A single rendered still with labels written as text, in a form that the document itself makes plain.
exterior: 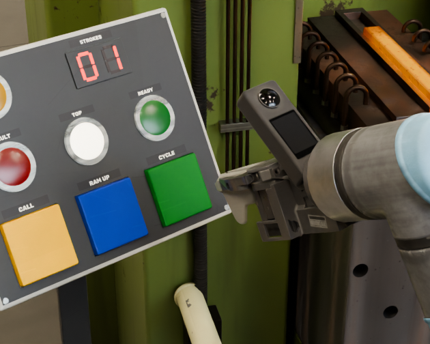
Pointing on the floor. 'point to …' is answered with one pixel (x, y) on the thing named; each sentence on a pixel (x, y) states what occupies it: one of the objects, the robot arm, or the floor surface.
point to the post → (74, 312)
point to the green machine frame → (252, 319)
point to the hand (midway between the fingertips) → (223, 177)
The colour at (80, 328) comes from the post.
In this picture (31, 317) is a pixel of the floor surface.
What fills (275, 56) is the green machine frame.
